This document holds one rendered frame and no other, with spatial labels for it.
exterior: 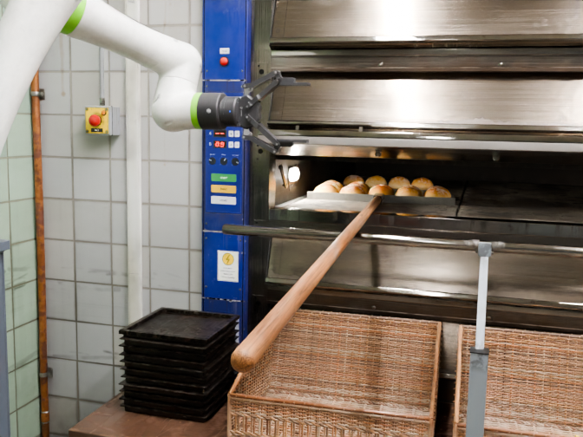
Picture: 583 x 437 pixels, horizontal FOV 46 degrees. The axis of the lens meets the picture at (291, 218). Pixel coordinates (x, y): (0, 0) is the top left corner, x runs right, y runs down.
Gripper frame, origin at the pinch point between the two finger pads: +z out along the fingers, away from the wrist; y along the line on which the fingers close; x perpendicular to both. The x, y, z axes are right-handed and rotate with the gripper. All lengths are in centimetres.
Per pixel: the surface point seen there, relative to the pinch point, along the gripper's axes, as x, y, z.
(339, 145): -40.4, 8.6, 0.5
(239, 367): 89, 31, 17
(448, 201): -92, 29, 31
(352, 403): -43, 90, 7
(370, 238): -17.7, 32.5, 14.6
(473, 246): -18, 33, 41
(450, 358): -55, 76, 36
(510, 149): -41, 8, 49
